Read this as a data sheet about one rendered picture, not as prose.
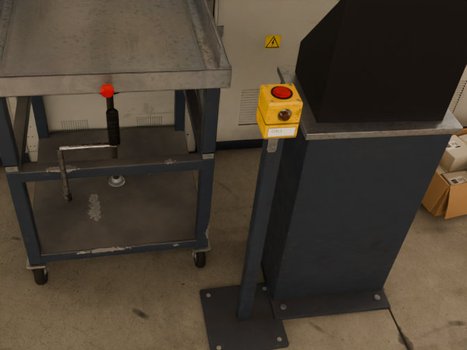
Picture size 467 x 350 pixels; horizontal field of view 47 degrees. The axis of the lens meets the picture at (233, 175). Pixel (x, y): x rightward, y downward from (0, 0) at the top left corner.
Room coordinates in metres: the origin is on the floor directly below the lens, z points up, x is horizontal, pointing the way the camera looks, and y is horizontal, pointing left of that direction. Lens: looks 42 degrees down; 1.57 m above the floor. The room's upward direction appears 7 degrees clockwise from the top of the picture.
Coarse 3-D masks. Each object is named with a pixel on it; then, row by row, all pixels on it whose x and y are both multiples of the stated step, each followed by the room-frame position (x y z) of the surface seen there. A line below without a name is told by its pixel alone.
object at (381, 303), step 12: (264, 276) 1.19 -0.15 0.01; (288, 300) 1.10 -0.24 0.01; (300, 300) 1.11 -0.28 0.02; (312, 300) 1.11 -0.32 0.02; (324, 300) 1.12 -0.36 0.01; (336, 300) 1.12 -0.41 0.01; (348, 300) 1.13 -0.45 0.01; (360, 300) 1.14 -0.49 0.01; (372, 300) 1.14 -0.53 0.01; (384, 300) 1.15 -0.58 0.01; (276, 312) 1.05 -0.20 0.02; (288, 312) 1.05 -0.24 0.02; (300, 312) 1.06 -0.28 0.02; (312, 312) 1.06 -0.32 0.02; (324, 312) 1.07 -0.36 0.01; (336, 312) 1.08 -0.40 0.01; (348, 312) 1.09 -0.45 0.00
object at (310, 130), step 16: (288, 80) 1.32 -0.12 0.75; (304, 96) 1.25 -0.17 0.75; (304, 112) 1.17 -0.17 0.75; (448, 112) 1.25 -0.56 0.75; (304, 128) 1.10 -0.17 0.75; (320, 128) 1.11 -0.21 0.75; (336, 128) 1.12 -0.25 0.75; (352, 128) 1.12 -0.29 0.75; (368, 128) 1.13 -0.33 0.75; (384, 128) 1.14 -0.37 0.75; (400, 128) 1.15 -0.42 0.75; (416, 128) 1.16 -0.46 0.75; (432, 128) 1.17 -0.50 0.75; (448, 128) 1.18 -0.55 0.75
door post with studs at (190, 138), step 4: (196, 92) 1.85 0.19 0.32; (188, 116) 1.84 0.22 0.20; (188, 120) 1.84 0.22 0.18; (188, 124) 1.84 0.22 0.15; (188, 128) 1.84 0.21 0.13; (188, 132) 1.84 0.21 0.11; (192, 132) 1.84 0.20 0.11; (188, 136) 1.84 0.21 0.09; (192, 136) 1.84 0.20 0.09; (188, 140) 1.84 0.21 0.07; (192, 140) 1.85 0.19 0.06; (188, 144) 1.84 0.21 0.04; (192, 144) 1.85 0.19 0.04; (188, 148) 1.84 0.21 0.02; (192, 148) 1.85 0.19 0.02
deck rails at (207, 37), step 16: (0, 0) 1.39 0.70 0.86; (192, 0) 1.54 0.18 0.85; (0, 16) 1.31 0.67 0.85; (192, 16) 1.44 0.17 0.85; (208, 16) 1.33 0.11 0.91; (0, 32) 1.23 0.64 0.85; (208, 32) 1.32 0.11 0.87; (0, 48) 1.15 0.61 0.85; (208, 48) 1.27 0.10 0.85; (0, 64) 1.08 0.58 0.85; (208, 64) 1.19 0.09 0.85
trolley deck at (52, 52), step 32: (32, 0) 1.43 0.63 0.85; (64, 0) 1.45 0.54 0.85; (96, 0) 1.48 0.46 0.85; (128, 0) 1.50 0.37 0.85; (160, 0) 1.52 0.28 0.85; (32, 32) 1.25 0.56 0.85; (64, 32) 1.27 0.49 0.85; (96, 32) 1.29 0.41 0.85; (128, 32) 1.31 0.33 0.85; (160, 32) 1.33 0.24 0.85; (192, 32) 1.35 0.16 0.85; (32, 64) 1.10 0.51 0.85; (64, 64) 1.12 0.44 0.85; (96, 64) 1.13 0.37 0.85; (128, 64) 1.15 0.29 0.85; (160, 64) 1.17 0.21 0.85; (192, 64) 1.19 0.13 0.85; (224, 64) 1.20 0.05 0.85; (0, 96) 1.03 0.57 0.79
